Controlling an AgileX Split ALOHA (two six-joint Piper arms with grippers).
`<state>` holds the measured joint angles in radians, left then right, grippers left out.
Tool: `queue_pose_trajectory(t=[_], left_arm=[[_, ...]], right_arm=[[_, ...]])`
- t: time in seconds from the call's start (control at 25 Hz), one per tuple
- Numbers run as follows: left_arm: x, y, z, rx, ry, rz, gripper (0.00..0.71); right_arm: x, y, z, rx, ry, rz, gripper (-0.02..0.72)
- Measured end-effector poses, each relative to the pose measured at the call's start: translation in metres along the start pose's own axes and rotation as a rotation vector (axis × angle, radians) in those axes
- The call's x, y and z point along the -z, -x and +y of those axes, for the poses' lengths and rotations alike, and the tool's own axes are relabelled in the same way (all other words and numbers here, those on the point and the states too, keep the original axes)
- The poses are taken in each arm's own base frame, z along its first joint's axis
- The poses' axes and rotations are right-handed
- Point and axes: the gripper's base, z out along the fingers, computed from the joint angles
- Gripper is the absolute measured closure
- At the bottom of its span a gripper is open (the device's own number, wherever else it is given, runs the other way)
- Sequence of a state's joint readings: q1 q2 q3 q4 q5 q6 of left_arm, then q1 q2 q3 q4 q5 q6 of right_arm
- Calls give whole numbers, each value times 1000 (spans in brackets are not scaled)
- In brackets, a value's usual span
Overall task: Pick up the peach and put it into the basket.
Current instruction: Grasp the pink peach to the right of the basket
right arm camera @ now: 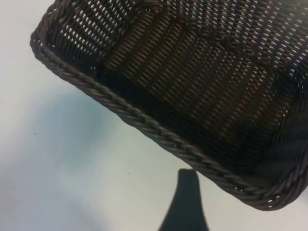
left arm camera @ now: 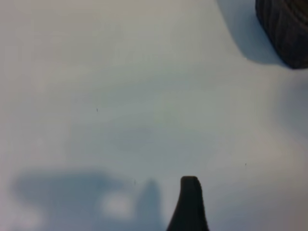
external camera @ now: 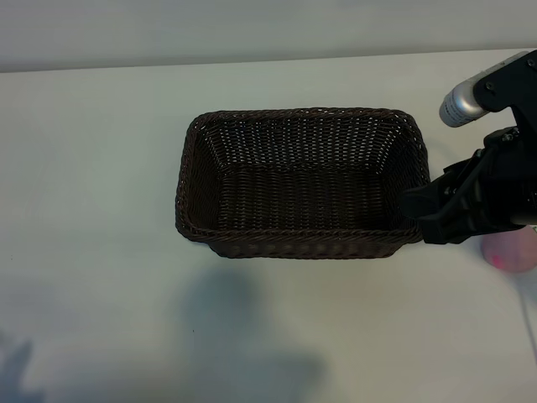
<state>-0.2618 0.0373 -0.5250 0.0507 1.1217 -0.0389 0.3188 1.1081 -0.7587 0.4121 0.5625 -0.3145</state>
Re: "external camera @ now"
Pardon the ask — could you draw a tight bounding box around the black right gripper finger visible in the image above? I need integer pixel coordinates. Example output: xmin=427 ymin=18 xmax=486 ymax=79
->
xmin=401 ymin=175 xmax=461 ymax=220
xmin=421 ymin=212 xmax=467 ymax=245

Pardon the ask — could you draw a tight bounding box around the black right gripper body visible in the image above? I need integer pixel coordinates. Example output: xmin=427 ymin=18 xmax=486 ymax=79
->
xmin=442 ymin=125 xmax=525 ymax=243

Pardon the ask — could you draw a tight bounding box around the pink peach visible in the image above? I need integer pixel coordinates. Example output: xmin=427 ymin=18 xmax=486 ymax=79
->
xmin=481 ymin=226 xmax=537 ymax=274

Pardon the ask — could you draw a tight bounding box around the dark brown wicker basket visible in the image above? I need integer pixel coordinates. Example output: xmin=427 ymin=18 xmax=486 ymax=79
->
xmin=175 ymin=107 xmax=434 ymax=260

